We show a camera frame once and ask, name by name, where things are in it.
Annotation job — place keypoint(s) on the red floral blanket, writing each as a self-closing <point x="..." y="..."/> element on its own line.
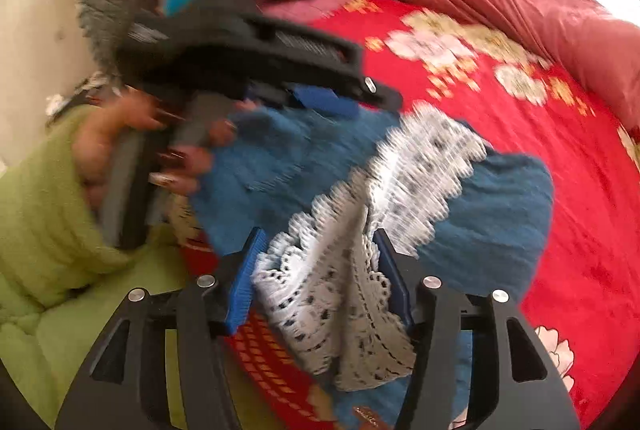
<point x="575" y="190"/>

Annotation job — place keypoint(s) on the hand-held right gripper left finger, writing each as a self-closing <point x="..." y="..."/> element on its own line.
<point x="245" y="280"/>

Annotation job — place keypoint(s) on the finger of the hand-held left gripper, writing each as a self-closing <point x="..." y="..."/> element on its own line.
<point x="380" y="94"/>
<point x="325" y="102"/>

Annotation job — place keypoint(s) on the green fleece garment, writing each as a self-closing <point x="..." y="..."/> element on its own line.
<point x="60" y="340"/>

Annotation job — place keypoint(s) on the person's left hand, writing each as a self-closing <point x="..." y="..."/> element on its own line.
<point x="95" y="150"/>

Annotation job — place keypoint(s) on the blue denim pants lace trim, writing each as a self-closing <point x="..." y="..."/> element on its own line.
<point x="300" y="170"/>

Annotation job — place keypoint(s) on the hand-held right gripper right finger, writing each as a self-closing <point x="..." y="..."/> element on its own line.
<point x="397" y="285"/>

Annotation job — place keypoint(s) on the salmon red duvet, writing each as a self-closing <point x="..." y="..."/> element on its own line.
<point x="500" y="0"/>

